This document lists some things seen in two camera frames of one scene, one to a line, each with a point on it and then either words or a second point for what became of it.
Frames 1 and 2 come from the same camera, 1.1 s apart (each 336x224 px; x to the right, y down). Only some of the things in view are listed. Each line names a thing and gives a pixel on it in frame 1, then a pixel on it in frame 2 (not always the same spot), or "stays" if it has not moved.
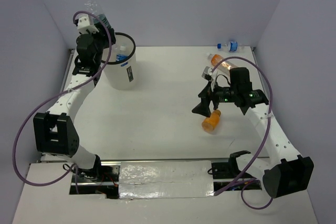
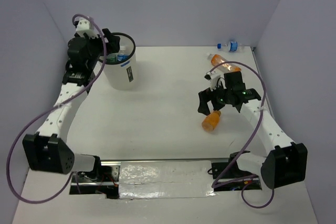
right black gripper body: [223, 94] stays
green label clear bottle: [92, 7] to [112, 58]
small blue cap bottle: [232, 46] stays
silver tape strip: [166, 179] stays
